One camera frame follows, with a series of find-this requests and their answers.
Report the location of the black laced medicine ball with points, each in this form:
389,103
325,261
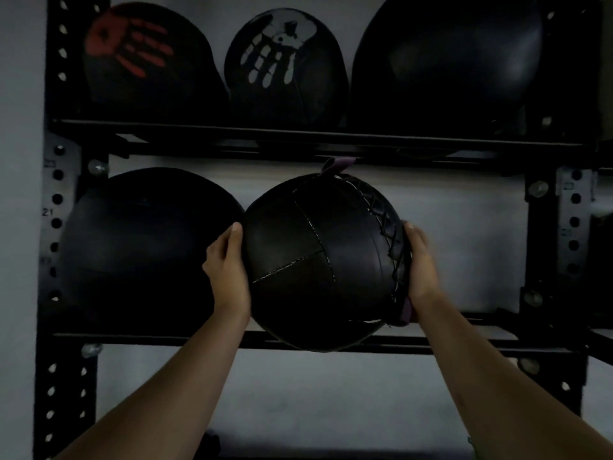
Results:
325,263

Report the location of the person's left hand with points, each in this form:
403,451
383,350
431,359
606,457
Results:
228,277

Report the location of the black ball with red handprint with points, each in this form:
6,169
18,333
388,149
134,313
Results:
148,62

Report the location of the black metal storage rack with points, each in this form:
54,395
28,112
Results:
306,143

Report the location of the person's right thumb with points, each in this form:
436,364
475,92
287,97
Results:
413,244

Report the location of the person's left thumb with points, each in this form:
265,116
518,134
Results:
234,246

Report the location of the black ball with white handprint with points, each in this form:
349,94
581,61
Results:
285,71

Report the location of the person's right hand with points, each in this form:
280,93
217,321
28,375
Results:
421,273

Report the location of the person's right forearm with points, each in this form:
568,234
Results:
498,383

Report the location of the large glossy black medicine ball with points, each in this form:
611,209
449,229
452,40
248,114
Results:
448,62

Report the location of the person's left forearm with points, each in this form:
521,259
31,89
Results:
167,392

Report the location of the large plain black medicine ball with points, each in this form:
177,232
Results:
143,253

